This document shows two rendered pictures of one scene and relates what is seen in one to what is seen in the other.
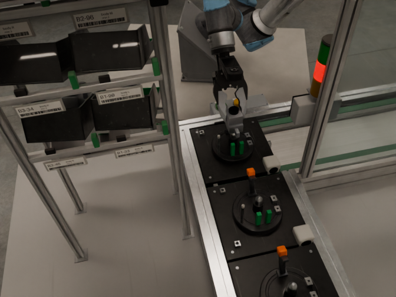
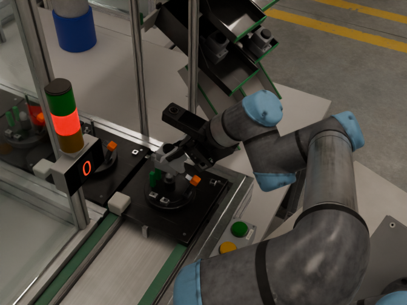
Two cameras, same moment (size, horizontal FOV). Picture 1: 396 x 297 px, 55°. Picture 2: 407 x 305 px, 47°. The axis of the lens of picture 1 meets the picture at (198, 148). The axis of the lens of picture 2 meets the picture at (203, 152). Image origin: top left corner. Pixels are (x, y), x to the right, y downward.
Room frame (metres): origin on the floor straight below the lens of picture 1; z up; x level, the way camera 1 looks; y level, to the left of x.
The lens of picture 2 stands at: (1.36, -0.72, 1.95)
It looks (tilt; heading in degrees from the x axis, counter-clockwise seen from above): 46 degrees down; 125
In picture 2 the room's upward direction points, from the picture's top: 2 degrees clockwise
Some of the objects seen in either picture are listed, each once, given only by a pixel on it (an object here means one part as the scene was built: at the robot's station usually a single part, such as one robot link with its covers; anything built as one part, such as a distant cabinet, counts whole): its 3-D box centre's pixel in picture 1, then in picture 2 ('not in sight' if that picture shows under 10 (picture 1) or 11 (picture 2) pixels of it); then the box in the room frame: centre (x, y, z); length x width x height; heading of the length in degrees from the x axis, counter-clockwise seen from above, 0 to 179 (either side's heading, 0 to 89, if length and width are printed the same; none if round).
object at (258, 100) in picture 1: (238, 109); (227, 256); (1.05, -0.16, 0.93); 0.21 x 0.07 x 0.06; 99
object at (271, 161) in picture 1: (271, 164); (119, 204); (0.75, -0.23, 0.97); 0.05 x 0.05 x 0.04; 9
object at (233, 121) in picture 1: (234, 119); (165, 155); (0.82, -0.11, 1.11); 0.08 x 0.04 x 0.07; 9
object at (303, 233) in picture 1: (258, 204); (91, 149); (0.58, -0.16, 1.01); 0.24 x 0.24 x 0.13; 9
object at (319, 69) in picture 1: (325, 68); (65, 118); (0.74, -0.32, 1.34); 0.05 x 0.05 x 0.05
